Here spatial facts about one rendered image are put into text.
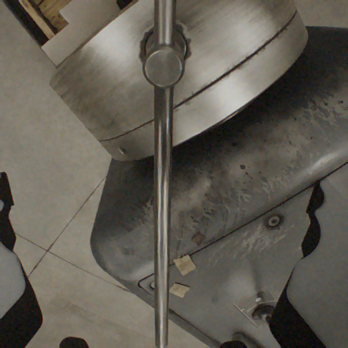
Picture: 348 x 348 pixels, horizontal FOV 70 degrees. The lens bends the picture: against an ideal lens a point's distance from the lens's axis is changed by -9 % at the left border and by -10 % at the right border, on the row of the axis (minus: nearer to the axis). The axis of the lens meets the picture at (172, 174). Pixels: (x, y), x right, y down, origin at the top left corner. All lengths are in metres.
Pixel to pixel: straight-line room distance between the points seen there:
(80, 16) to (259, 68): 0.22
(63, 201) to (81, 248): 0.42
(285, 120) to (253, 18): 0.10
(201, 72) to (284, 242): 0.21
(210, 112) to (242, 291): 0.23
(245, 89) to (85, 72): 0.14
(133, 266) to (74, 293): 2.24
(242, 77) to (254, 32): 0.04
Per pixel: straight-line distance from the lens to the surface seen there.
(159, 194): 0.18
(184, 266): 0.31
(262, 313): 0.42
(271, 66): 0.26
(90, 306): 2.67
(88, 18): 0.36
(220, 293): 0.37
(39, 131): 1.69
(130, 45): 0.23
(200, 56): 0.23
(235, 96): 0.25
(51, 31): 0.59
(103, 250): 0.32
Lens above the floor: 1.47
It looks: 61 degrees down
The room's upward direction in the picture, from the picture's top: 172 degrees clockwise
